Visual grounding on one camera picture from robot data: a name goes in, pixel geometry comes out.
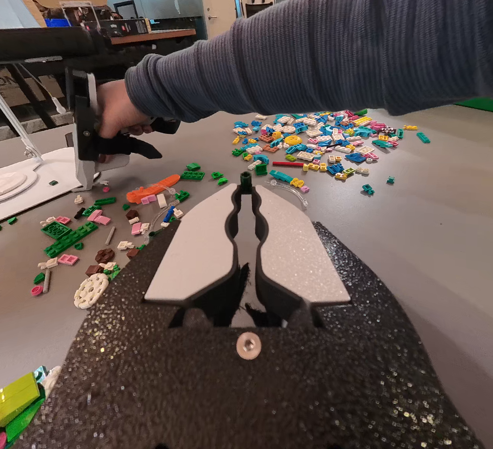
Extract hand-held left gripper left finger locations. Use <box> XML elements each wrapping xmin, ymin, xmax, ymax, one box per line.
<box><xmin>143</xmin><ymin>182</ymin><xmax>248</xmax><ymax>307</ymax></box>

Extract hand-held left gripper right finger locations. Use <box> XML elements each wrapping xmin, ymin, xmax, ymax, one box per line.
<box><xmin>247</xmin><ymin>185</ymin><xmax>352</xmax><ymax>316</ymax></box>

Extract person's right forearm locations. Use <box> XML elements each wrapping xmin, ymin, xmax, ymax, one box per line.
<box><xmin>124</xmin><ymin>0</ymin><xmax>493</xmax><ymax>123</ymax></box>

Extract clear curved lego piece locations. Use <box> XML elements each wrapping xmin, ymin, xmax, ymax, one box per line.
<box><xmin>144</xmin><ymin>205</ymin><xmax>172</xmax><ymax>245</ymax></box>
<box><xmin>269</xmin><ymin>179</ymin><xmax>309</xmax><ymax>208</ymax></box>

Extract orange lego brick separator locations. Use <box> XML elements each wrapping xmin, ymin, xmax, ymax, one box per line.
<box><xmin>126</xmin><ymin>174</ymin><xmax>181</xmax><ymax>204</ymax></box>

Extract white round lego plate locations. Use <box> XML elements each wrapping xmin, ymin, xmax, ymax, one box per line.
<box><xmin>73</xmin><ymin>273</ymin><xmax>109</xmax><ymax>309</ymax></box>

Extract pile of colourful lego pieces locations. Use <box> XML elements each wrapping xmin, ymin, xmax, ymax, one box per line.
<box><xmin>230</xmin><ymin>109</ymin><xmax>432</xmax><ymax>196</ymax></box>

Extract green pink brown lego scatter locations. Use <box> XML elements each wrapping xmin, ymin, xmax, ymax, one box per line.
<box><xmin>0</xmin><ymin>183</ymin><xmax>193</xmax><ymax>310</ymax></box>

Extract green long lego plate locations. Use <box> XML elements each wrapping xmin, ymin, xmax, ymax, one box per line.
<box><xmin>43</xmin><ymin>222</ymin><xmax>99</xmax><ymax>258</ymax></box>

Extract green holed lego plate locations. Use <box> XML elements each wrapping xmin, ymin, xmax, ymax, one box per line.
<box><xmin>41</xmin><ymin>222</ymin><xmax>73</xmax><ymax>241</ymax></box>

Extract lime green lego brick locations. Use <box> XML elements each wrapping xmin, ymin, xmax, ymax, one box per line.
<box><xmin>0</xmin><ymin>372</ymin><xmax>41</xmax><ymax>427</ymax></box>

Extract person's right hand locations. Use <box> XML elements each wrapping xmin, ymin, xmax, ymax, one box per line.
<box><xmin>96</xmin><ymin>78</ymin><xmax>155</xmax><ymax>138</ymax></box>

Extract cardboard box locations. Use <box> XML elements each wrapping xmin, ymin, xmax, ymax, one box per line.
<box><xmin>0</xmin><ymin>67</ymin><xmax>67</xmax><ymax>107</ymax></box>

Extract black box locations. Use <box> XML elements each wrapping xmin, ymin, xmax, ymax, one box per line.
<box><xmin>109</xmin><ymin>17</ymin><xmax>151</xmax><ymax>36</ymax></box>

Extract white paper board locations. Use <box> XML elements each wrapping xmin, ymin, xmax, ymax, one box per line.
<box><xmin>0</xmin><ymin>146</ymin><xmax>101</xmax><ymax>222</ymax></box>

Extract wooden shelf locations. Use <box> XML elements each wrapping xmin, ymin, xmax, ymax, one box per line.
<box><xmin>110</xmin><ymin>28</ymin><xmax>197</xmax><ymax>46</ymax></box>

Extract white round disc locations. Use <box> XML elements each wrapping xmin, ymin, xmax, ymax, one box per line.
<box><xmin>0</xmin><ymin>172</ymin><xmax>39</xmax><ymax>203</ymax></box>

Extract black chair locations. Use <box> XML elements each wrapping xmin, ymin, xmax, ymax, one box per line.
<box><xmin>232</xmin><ymin>0</ymin><xmax>275</xmax><ymax>20</ymax></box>

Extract green mat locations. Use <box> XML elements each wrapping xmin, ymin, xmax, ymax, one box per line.
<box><xmin>452</xmin><ymin>96</ymin><xmax>493</xmax><ymax>113</ymax></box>

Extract bright green lego base plate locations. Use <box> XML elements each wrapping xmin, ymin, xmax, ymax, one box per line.
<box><xmin>0</xmin><ymin>395</ymin><xmax>48</xmax><ymax>446</ymax></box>

